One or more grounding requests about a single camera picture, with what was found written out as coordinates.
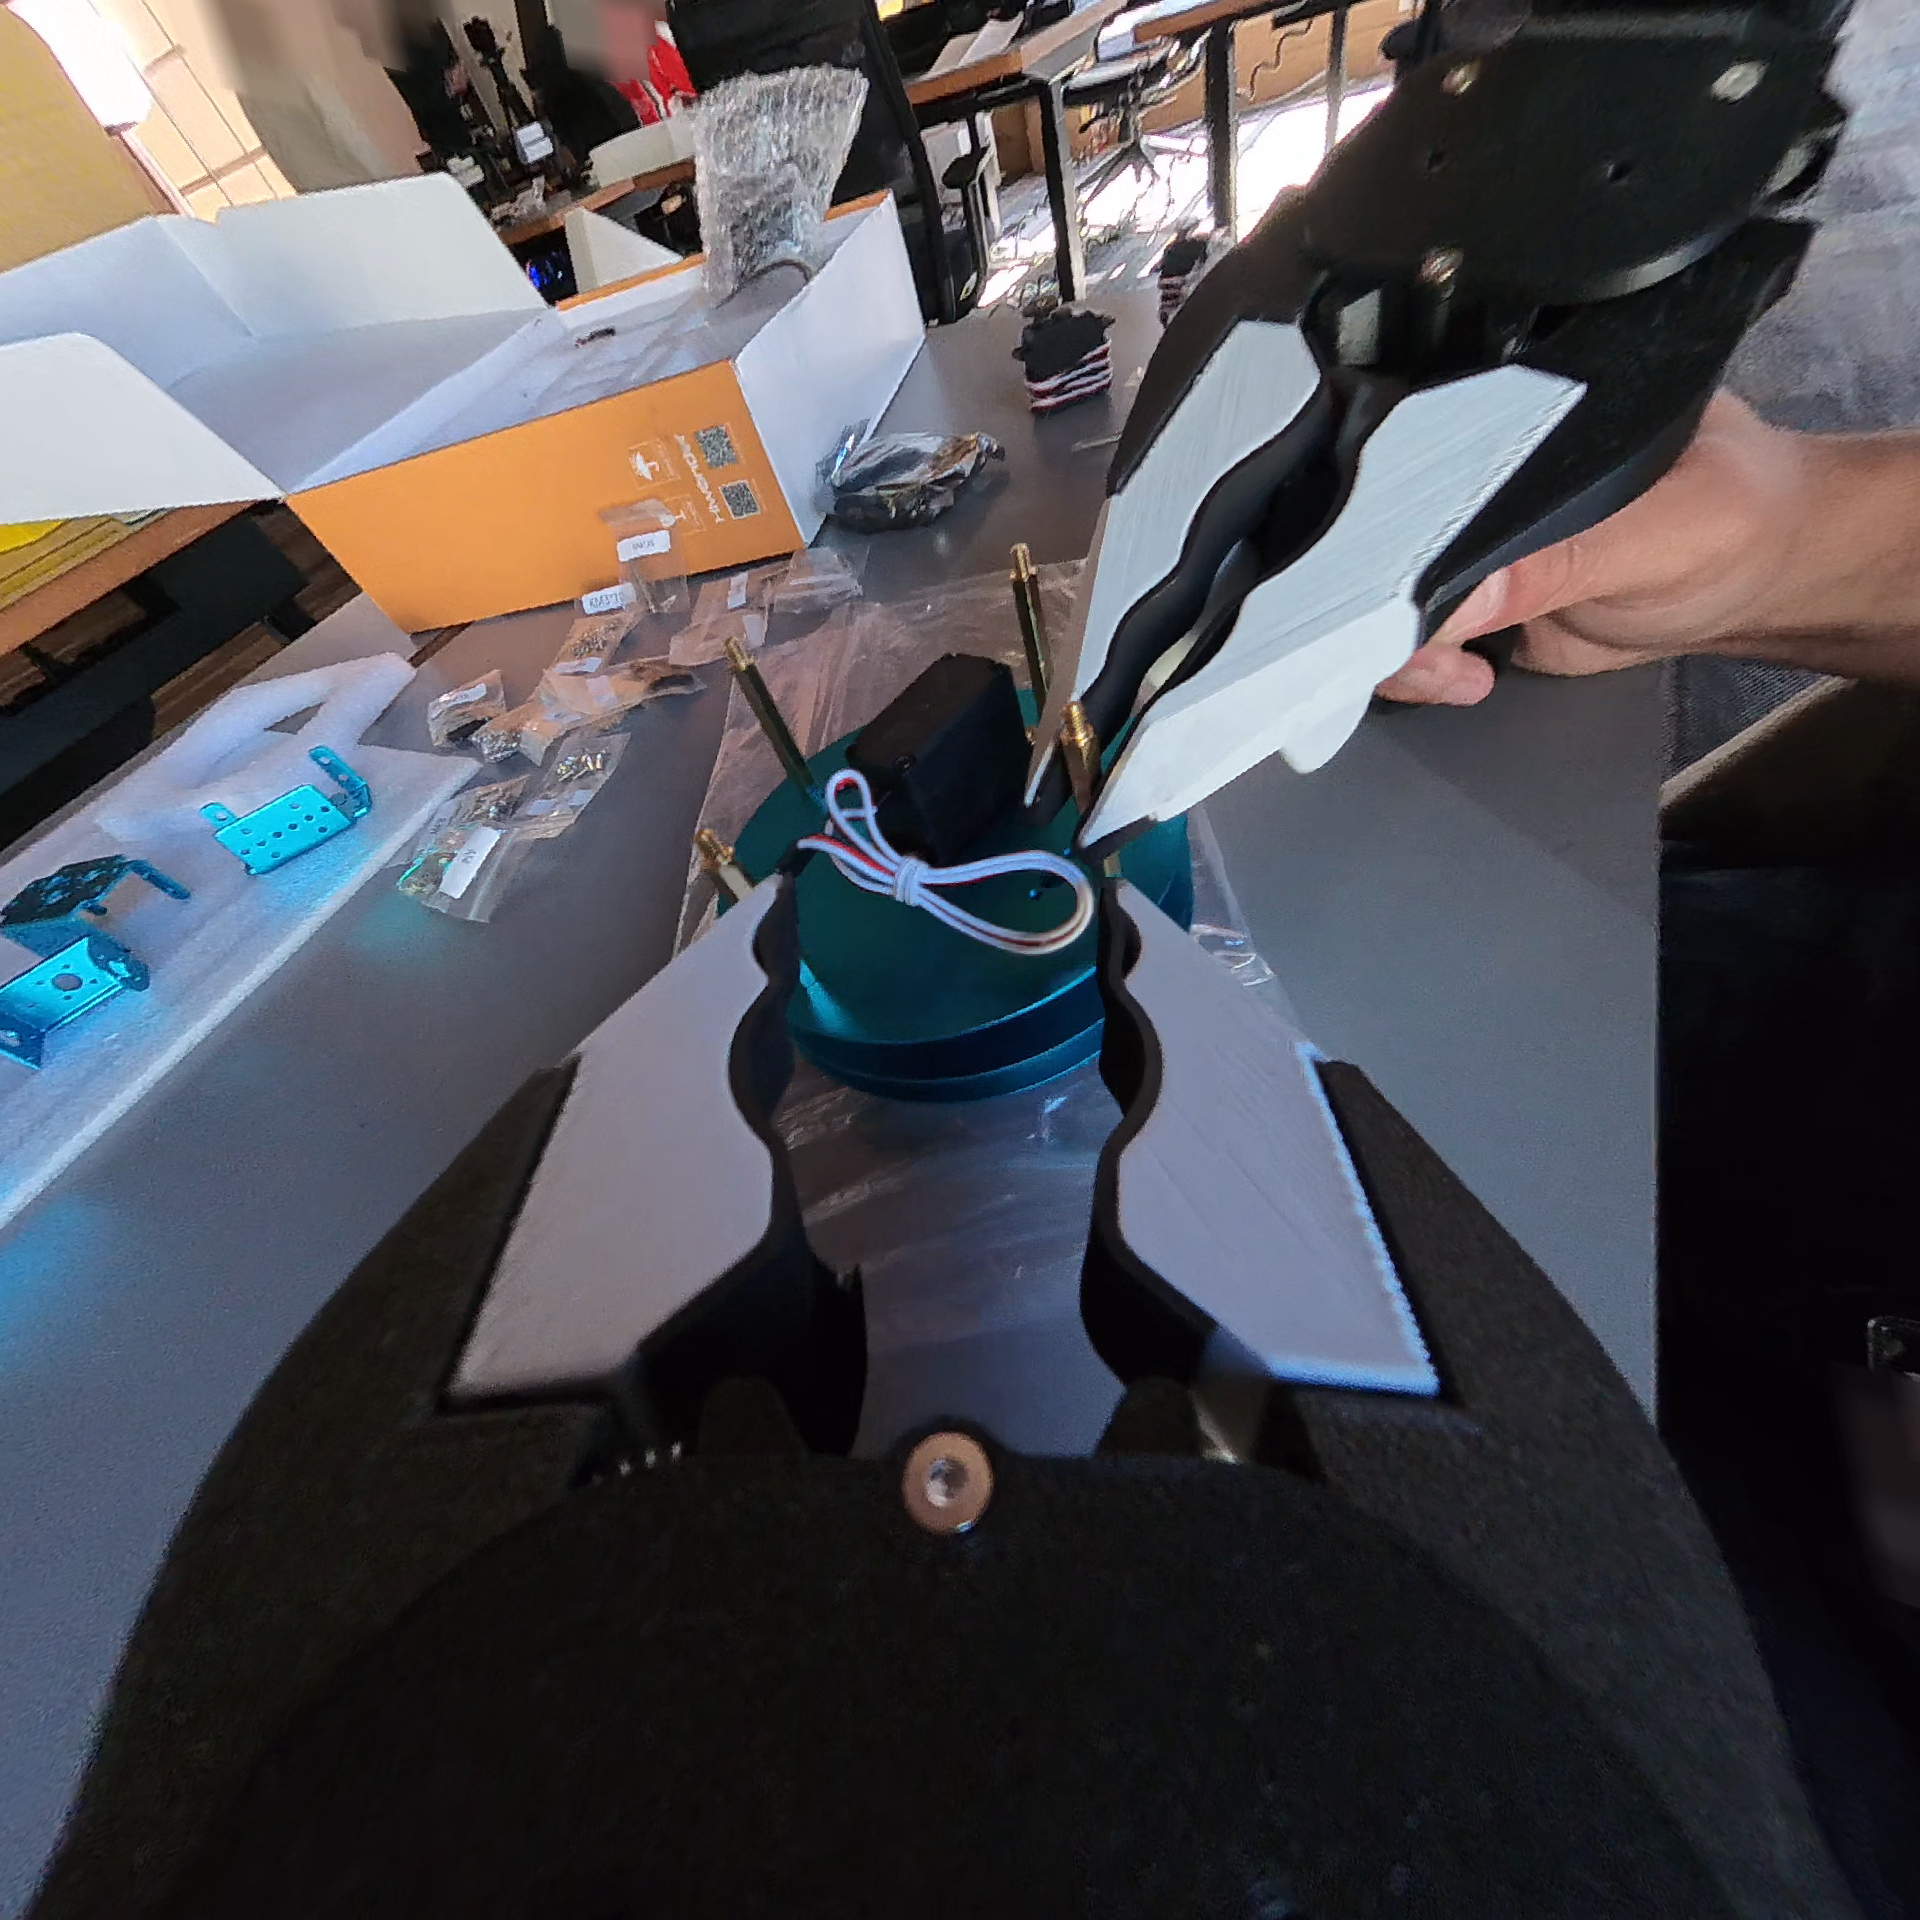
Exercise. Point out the blue small bracket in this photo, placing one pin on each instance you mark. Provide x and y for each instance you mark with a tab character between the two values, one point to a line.
60	996

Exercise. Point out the blue long U bracket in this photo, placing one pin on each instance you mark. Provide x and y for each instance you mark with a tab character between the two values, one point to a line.
277	839

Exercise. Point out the blue multi-hole bracket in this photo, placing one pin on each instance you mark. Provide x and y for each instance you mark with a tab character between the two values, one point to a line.
75	891

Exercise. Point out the black antistatic bag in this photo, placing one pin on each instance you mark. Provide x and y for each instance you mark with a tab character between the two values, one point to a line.
901	480

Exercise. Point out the person's dark trousers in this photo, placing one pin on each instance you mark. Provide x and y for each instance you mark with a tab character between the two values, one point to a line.
1785	1200

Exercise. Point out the large clear plastic bag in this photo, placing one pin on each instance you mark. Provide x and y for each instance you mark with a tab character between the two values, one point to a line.
960	1200

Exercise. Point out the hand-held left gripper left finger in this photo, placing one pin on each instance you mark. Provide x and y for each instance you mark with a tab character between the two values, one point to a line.
629	1200

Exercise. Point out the wooden-edged office desk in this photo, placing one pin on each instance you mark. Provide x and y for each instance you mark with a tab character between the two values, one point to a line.
1061	195
1226	150

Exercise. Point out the white foam sheet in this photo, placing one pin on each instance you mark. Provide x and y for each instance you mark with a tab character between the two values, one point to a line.
300	884

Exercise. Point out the orange cardboard box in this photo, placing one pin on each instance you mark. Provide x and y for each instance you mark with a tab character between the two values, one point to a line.
524	524

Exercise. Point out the black office chair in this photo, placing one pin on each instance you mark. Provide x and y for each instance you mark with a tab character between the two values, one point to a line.
780	30

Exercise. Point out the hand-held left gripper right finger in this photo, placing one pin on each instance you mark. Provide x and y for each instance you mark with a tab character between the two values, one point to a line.
1275	1200

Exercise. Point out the grey desk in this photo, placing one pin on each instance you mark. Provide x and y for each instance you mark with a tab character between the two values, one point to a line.
1424	931

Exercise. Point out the brass standoff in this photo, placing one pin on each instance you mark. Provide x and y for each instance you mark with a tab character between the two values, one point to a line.
1078	743

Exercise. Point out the white foam cutout piece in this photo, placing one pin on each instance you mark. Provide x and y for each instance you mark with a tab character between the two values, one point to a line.
225	734

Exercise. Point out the bubble wrap bag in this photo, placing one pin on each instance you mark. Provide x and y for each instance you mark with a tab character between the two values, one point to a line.
773	166

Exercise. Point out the person's right hand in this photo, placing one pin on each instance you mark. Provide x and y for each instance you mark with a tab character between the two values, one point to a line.
1650	586

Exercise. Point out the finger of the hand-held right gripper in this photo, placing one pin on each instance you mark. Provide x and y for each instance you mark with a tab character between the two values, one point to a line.
1348	569
1184	435

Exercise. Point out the black servo motor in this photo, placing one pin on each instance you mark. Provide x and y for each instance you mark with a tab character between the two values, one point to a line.
1067	352
1182	278

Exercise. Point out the blue round base assembly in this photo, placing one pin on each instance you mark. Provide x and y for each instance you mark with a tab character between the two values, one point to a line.
960	975

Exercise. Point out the white foam box insert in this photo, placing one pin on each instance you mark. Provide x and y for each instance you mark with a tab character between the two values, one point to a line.
450	375

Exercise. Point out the pile of small screw bags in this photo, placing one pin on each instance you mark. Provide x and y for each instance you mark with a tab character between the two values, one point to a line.
494	802

